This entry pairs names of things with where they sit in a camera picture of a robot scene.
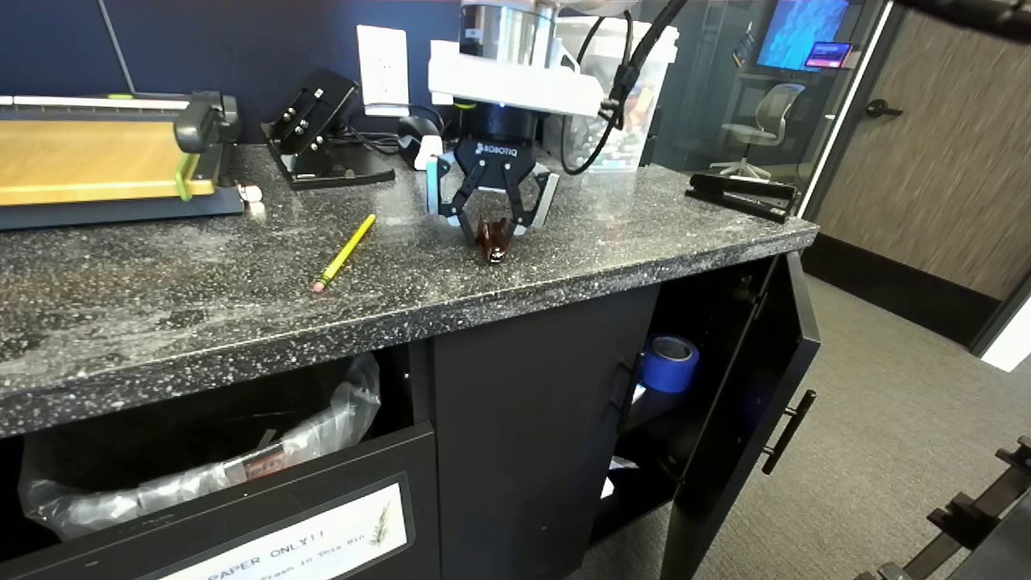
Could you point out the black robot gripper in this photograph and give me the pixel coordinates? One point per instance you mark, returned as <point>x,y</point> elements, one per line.
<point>494,148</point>

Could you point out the black stapler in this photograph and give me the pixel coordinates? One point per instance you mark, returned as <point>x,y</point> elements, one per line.
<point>768,202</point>

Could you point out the yellow pencil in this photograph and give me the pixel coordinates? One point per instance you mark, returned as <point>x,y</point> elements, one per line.
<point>342,257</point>

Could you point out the black hole punch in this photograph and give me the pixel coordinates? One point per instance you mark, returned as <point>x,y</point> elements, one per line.
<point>313,144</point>

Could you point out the blue tape roll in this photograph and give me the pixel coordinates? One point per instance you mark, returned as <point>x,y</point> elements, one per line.
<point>669,364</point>

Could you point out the grey office chair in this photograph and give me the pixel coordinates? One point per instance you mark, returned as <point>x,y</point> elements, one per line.
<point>761,130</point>

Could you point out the black cabinet door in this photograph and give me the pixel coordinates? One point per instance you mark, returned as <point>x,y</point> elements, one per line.
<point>756,393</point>

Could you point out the computer monitor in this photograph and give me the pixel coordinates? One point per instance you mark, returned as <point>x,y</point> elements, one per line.
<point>803,36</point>

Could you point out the white label on bin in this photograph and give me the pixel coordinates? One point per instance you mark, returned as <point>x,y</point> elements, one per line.
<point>322,547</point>

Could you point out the paper trimmer with wooden board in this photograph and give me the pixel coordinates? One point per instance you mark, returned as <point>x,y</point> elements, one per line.
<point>118,158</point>

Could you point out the clear trash bag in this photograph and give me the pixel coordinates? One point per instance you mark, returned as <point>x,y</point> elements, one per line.
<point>127,465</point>

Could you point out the black tripod leg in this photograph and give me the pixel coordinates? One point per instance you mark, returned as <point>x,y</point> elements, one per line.
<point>968,520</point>

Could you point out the white wall outlet plate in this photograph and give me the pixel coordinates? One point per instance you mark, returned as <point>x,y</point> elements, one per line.
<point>383,69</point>

